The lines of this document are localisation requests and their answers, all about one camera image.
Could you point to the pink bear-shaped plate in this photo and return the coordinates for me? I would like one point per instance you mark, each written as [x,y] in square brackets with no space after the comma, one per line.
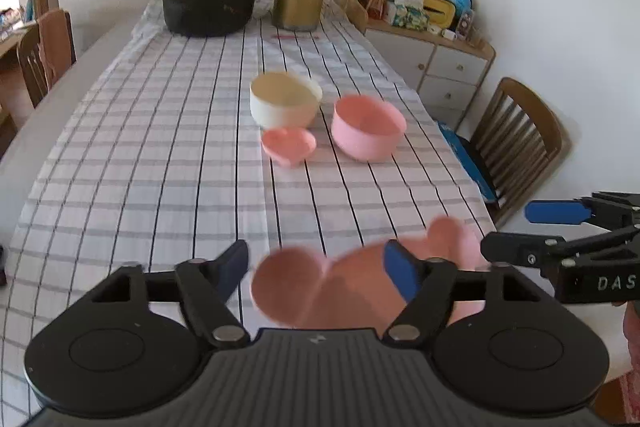
[310,287]

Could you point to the clear plastic case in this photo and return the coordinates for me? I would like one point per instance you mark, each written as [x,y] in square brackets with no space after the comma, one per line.
[466,24]

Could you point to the pink heart-shaped dish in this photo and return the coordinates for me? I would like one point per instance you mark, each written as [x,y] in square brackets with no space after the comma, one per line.
[287,144]

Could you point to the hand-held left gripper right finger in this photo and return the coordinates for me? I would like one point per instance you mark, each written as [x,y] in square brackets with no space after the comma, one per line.
[402,269]

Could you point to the black white checkered tablecloth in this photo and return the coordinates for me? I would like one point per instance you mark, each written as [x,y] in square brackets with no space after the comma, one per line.
[150,157]

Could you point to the yellow tissue box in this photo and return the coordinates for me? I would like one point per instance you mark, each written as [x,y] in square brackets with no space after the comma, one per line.
[439,9]

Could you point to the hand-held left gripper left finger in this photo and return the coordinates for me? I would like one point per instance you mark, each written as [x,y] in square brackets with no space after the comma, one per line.
[232,267]

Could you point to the red pen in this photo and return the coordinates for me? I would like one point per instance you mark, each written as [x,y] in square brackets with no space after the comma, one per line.
[295,36]

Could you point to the wooden chair with pink back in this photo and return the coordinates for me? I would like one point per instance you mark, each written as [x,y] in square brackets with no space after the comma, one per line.
[57,42]

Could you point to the black cooking pot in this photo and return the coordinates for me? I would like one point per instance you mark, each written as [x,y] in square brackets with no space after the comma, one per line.
[205,14]

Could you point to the brown wooden chair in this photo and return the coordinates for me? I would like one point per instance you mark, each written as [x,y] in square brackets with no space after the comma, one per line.
[32,62]

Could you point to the green patterned tissue pack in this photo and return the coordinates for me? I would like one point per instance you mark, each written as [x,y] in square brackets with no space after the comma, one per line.
[410,17]

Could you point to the white drawer cabinet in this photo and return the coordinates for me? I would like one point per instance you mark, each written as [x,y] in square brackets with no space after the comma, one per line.
[450,72]

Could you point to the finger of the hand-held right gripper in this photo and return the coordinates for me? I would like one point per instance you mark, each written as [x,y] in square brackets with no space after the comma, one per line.
[555,212]
[520,249]

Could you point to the pink round bowl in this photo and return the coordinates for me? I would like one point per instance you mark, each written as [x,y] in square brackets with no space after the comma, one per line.
[365,132]

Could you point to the dark wooden slatted chair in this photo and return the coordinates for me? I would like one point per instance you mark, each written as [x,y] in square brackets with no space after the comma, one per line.
[520,142]

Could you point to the cream bowl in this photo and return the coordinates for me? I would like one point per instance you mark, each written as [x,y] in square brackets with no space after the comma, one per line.
[285,104]

